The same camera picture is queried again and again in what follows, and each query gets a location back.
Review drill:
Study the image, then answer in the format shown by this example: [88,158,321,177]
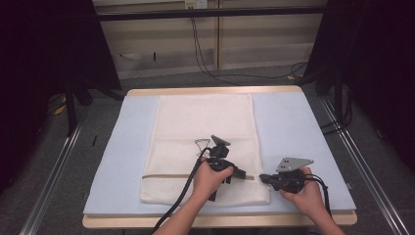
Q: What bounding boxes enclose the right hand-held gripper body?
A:
[270,157,315,195]

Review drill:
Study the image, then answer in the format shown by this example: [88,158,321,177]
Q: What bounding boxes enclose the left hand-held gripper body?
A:
[206,134,239,185]

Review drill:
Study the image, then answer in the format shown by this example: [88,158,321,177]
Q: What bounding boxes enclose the white mesh laundry bag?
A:
[139,93,272,208]

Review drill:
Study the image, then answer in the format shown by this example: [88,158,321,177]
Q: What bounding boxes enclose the person's right hand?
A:
[279,165,323,215]

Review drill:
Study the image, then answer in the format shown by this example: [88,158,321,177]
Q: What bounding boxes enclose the person's left hand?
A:
[192,158,235,202]

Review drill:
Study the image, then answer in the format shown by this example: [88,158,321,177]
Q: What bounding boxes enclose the light blue mat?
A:
[82,91,357,216]

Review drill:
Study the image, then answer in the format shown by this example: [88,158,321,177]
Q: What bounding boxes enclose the light wooden table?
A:
[81,85,358,229]

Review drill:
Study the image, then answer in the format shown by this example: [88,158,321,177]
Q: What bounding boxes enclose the black stand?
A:
[64,77,125,137]
[332,70,347,126]

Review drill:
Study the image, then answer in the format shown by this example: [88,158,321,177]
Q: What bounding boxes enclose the black horizontal bar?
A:
[97,5,328,23]

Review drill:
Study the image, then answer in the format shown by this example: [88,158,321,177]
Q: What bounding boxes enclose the black curtain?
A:
[0,0,122,195]
[304,0,415,172]

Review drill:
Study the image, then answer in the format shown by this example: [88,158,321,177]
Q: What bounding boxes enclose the white power outlet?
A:
[184,0,209,10]

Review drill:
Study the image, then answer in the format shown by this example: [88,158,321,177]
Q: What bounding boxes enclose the yellow tape strip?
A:
[53,103,69,117]

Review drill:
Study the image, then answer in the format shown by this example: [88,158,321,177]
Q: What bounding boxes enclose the thin dark wire loop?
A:
[194,138,211,159]

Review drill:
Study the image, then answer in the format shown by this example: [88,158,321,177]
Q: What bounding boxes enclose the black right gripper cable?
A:
[303,173,333,218]

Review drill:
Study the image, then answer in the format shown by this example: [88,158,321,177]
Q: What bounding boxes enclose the black floor cables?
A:
[320,97,353,136]

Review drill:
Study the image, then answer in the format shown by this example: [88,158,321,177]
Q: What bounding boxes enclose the metal floor rail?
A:
[318,96,411,235]
[19,107,90,235]

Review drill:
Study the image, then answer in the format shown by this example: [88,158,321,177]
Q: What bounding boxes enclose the black wall cable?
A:
[190,16,308,87]

